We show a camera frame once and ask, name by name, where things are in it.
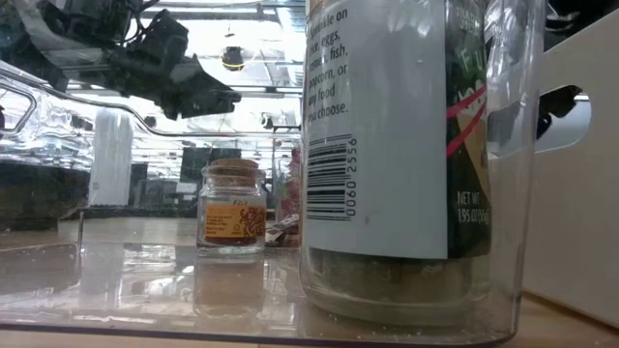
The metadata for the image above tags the white building column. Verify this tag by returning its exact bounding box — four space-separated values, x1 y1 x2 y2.
89 108 134 207

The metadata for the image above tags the white plastic bin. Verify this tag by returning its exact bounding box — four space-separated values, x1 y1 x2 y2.
486 9 619 331

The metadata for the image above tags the wide clear plastic bin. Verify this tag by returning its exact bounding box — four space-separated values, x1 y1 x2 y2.
0 0 547 347

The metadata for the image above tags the black ceiling-mounted device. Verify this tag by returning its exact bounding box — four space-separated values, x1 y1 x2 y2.
221 45 246 73

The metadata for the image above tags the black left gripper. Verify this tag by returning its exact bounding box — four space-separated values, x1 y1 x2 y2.
108 9 242 121

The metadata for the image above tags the furikake seasoning glass jar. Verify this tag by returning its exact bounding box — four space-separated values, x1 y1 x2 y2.
298 0 495 326

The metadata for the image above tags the small cork-stoppered glass jar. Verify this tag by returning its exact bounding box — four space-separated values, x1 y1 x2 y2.
195 158 268 258

